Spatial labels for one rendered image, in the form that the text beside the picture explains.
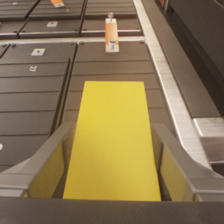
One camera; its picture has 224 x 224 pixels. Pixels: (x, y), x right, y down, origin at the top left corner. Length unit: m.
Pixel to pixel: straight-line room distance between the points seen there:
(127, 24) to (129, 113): 0.31
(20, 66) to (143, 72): 0.20
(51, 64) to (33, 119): 0.12
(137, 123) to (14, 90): 0.18
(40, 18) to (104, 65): 0.27
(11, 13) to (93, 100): 0.42
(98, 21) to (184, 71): 0.25
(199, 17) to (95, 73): 0.21
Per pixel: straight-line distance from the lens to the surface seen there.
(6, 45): 0.42
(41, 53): 0.34
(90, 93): 0.18
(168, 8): 0.54
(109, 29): 0.40
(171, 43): 0.38
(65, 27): 0.44
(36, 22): 0.49
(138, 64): 0.28
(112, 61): 0.28
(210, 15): 0.32
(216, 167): 0.48
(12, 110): 0.24
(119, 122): 0.15
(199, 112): 0.25
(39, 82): 0.26
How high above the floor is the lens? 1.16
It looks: 52 degrees down
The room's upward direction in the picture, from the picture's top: 1 degrees counter-clockwise
